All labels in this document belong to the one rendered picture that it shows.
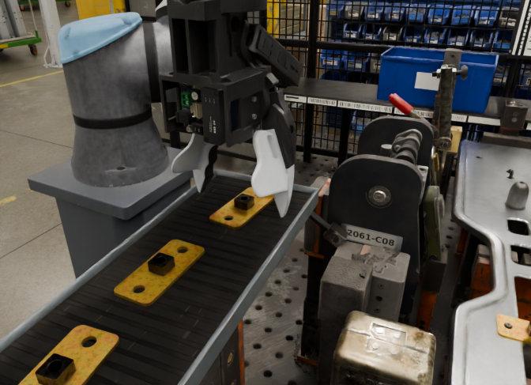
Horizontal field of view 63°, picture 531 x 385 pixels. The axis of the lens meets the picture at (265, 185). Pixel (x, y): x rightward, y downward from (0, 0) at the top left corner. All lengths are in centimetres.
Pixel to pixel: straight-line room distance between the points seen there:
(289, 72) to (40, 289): 207
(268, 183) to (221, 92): 10
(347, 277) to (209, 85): 25
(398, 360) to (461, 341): 16
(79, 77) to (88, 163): 12
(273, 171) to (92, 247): 42
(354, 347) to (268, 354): 51
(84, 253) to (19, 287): 170
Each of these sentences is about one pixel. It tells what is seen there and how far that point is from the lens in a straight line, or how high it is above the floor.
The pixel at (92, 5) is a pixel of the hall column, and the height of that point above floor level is 77.
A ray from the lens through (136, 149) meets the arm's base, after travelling 68.
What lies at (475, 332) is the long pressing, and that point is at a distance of 61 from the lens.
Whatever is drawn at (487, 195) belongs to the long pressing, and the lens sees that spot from 94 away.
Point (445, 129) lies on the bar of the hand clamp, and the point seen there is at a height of 109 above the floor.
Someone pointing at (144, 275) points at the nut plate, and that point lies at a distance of 39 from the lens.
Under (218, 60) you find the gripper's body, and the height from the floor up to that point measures 133.
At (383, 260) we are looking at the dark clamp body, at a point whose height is 108.
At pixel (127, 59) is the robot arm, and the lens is 65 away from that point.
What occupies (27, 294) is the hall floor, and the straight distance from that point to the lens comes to 240.
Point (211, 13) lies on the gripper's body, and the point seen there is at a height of 137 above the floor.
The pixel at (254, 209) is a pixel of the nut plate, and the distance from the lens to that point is 47.
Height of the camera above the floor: 140
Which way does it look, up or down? 27 degrees down
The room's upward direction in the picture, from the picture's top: straight up
